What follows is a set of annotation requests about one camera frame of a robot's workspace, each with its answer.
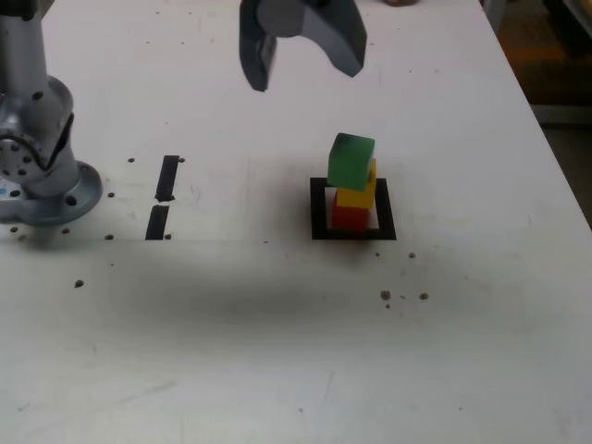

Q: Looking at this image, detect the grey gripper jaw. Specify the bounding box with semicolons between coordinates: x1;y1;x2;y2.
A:
258;0;368;80

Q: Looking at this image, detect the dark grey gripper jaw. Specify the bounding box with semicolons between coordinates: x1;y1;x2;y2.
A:
239;0;279;93

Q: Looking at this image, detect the green cube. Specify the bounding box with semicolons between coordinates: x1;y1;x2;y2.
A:
327;132;376;192

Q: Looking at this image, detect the yellow cube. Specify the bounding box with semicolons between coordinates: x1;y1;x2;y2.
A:
335;157;378;210

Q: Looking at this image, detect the red cube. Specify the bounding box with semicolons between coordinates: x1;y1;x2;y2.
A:
330;196;372;232

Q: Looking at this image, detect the black tape square outline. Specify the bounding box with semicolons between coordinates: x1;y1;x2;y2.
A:
309;177;399;241

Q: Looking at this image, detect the black tape strip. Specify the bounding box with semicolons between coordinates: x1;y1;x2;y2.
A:
144;154;180;241

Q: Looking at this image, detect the brown wooden crate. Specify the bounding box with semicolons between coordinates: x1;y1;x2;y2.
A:
489;0;592;101

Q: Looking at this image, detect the grey metal beam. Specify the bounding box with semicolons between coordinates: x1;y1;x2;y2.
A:
530;100;592;123

